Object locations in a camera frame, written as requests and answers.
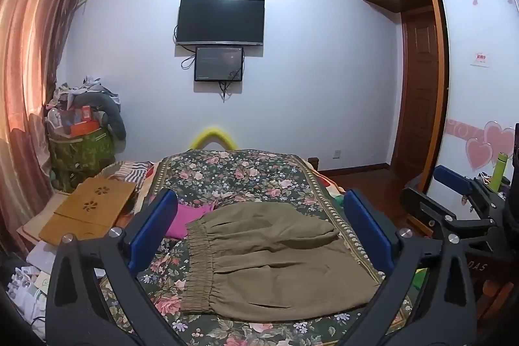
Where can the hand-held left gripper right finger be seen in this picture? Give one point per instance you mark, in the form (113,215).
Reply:
(367,232)

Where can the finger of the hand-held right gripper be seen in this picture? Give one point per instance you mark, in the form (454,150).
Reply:
(450,177)
(425,208)

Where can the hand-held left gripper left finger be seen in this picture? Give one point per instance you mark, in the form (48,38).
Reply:
(156,224)

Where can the olive brown pants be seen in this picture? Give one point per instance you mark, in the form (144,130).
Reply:
(275,261)

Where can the pink cloth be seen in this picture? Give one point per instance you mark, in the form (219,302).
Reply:
(182,220)

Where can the green bottle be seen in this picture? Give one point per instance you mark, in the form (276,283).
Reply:
(500,171)

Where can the striped bed sheet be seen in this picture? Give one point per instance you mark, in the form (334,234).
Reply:
(125,171)

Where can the wooden lap desk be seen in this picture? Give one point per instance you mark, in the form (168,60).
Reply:
(89,208)

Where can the brown wooden door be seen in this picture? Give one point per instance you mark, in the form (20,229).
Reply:
(417,86)

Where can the dark floral blanket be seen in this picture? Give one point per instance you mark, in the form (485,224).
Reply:
(243,171)

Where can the green patterned bag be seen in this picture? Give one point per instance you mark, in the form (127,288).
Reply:
(81,155)

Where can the yellow curved cushion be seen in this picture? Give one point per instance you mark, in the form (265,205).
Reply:
(213,130)

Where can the grey plush pillow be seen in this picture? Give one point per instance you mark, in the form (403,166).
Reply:
(109,115)

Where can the orange box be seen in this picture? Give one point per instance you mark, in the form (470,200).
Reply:
(83,128)

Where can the pile of white papers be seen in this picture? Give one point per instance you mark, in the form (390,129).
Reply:
(28,281)

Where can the white heart-print wardrobe door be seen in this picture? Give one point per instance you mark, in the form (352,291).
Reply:
(474,25)

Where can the pile of clothes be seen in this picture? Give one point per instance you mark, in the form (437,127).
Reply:
(87,86)

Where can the small black monitor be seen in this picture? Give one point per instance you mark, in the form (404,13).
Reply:
(219,64)

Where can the pink striped curtain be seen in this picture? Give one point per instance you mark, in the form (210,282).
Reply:
(24,66)

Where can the white wall socket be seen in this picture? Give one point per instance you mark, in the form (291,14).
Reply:
(337,154)

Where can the wooden bed post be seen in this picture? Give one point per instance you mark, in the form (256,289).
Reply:
(313,162)

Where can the black wall television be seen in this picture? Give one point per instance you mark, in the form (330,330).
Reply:
(221,21)

